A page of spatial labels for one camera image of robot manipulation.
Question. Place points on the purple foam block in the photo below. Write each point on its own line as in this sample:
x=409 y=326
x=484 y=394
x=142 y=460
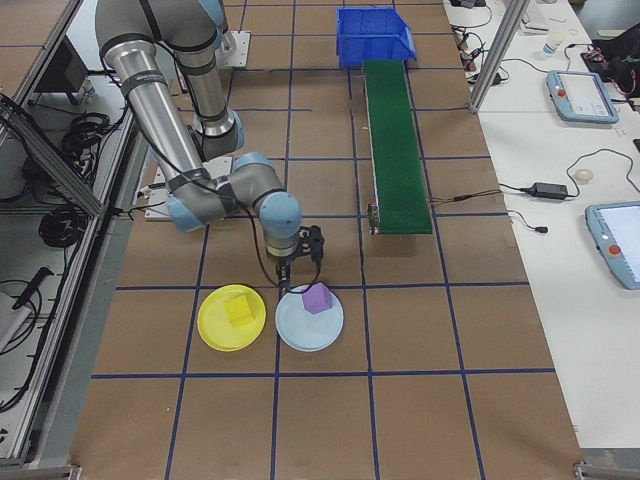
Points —
x=317 y=299

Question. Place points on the yellow foam block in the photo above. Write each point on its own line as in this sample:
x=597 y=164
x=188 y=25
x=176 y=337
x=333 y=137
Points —
x=239 y=311

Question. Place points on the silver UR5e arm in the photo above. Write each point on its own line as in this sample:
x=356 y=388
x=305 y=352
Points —
x=150 y=110

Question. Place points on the light blue plate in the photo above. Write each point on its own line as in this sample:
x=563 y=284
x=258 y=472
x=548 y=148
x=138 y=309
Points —
x=305 y=332

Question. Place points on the yellow plate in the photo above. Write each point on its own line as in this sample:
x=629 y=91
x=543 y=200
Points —
x=220 y=335

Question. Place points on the green conveyor belt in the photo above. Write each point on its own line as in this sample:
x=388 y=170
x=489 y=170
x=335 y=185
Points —
x=397 y=165

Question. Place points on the blue plastic bin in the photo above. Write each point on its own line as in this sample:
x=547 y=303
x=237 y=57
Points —
x=365 y=30

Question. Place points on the black handheld tool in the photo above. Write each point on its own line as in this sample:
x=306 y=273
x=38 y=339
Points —
x=35 y=282

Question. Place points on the white workbench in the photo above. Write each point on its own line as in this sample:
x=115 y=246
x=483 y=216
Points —
x=550 y=260

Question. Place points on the black power adapter brick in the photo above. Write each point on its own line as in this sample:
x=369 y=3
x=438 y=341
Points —
x=547 y=190

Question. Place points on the grey flat device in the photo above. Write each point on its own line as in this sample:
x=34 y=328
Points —
x=10 y=320

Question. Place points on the black box device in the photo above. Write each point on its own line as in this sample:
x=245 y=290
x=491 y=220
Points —
x=62 y=67

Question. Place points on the small white round object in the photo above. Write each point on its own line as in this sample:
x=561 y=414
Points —
x=583 y=175

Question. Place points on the blue grey teach pendant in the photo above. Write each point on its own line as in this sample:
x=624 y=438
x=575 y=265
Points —
x=617 y=245
x=582 y=95

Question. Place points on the white paper cup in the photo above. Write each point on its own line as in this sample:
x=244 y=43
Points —
x=552 y=44

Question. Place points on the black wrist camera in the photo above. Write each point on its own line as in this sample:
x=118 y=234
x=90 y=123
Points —
x=312 y=242

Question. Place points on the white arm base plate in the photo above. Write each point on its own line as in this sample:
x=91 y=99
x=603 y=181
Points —
x=155 y=207
x=240 y=50

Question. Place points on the V-shaped metal bar frame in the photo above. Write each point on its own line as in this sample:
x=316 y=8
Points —
x=65 y=182

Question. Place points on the aluminium profile post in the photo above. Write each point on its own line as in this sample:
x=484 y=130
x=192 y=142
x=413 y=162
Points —
x=497 y=50

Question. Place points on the aluminium corner rail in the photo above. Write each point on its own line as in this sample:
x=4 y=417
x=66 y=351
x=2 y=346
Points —
x=610 y=470
x=40 y=472

